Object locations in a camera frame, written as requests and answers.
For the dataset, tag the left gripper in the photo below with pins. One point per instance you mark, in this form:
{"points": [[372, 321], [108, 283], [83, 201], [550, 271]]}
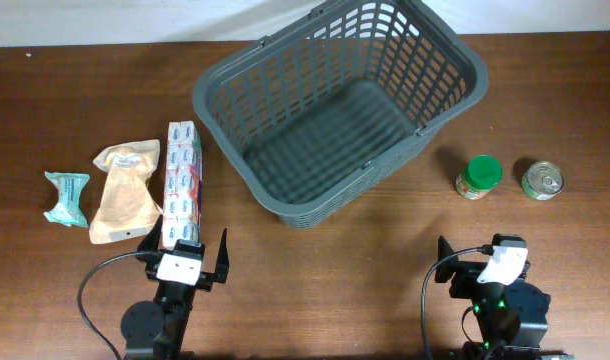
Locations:
{"points": [[149, 244]]}

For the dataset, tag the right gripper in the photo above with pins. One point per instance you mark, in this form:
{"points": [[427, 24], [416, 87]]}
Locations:
{"points": [[467, 275]]}

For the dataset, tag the multipack of tissue packets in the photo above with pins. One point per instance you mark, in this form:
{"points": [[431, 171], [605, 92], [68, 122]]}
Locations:
{"points": [[182, 188]]}

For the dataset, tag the brown paper pouch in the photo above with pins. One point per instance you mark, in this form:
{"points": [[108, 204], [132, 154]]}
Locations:
{"points": [[127, 209]]}

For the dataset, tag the green lid jar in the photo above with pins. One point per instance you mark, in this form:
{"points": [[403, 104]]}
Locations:
{"points": [[482, 174]]}

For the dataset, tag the teal snack wrapper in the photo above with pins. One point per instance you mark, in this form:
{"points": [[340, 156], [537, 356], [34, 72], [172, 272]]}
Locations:
{"points": [[67, 209]]}

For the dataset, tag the small tin can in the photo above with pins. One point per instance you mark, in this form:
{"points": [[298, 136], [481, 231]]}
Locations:
{"points": [[542, 181]]}

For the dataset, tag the grey plastic shopping basket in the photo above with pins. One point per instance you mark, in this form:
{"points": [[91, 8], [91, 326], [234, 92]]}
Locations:
{"points": [[321, 111]]}

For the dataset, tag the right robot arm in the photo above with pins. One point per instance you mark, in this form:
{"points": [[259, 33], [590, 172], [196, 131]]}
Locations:
{"points": [[510, 312]]}

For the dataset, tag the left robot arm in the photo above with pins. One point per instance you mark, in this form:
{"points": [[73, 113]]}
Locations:
{"points": [[155, 329]]}

